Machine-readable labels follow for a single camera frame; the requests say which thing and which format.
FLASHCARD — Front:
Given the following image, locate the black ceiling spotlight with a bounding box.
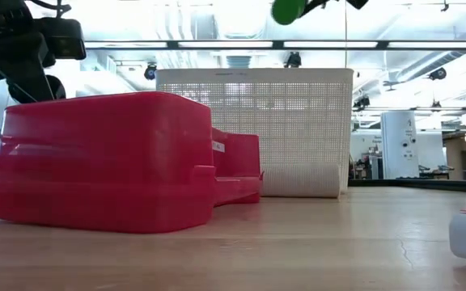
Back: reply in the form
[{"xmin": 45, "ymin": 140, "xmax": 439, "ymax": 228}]
[
  {"xmin": 283, "ymin": 51, "xmax": 303, "ymax": 70},
  {"xmin": 428, "ymin": 67, "xmax": 448, "ymax": 82},
  {"xmin": 353, "ymin": 95, "xmax": 371, "ymax": 111},
  {"xmin": 143, "ymin": 63, "xmax": 159, "ymax": 82}
]

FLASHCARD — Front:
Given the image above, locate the black table edge rail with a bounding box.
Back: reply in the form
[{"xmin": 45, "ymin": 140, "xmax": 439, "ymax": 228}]
[{"xmin": 347, "ymin": 178, "xmax": 466, "ymax": 195}]

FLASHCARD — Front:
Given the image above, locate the black overhead frame beam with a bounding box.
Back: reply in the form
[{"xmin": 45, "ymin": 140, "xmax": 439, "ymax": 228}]
[{"xmin": 83, "ymin": 39, "xmax": 466, "ymax": 52}]

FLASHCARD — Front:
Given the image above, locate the small red plastic bin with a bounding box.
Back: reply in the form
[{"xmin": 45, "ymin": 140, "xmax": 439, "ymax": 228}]
[{"xmin": 210, "ymin": 128, "xmax": 264, "ymax": 209}]

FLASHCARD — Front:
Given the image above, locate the large red plastic bin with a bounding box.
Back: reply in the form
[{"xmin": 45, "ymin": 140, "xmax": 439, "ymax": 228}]
[{"xmin": 0, "ymin": 91, "xmax": 218, "ymax": 234}]

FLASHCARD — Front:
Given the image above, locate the white round pillar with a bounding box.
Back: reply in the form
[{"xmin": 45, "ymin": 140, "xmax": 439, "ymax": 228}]
[{"xmin": 379, "ymin": 110, "xmax": 421, "ymax": 179}]

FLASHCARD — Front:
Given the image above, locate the green capped bottle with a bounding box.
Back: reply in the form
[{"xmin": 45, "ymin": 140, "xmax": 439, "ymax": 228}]
[{"xmin": 270, "ymin": 0, "xmax": 308, "ymax": 27}]

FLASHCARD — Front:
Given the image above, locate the white perforated plastic basket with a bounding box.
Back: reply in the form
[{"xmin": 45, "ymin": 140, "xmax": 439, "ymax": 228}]
[{"xmin": 155, "ymin": 67, "xmax": 355, "ymax": 195}]

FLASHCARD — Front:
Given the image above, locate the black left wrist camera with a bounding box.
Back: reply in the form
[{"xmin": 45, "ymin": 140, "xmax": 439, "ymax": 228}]
[{"xmin": 34, "ymin": 17, "xmax": 87, "ymax": 61}]

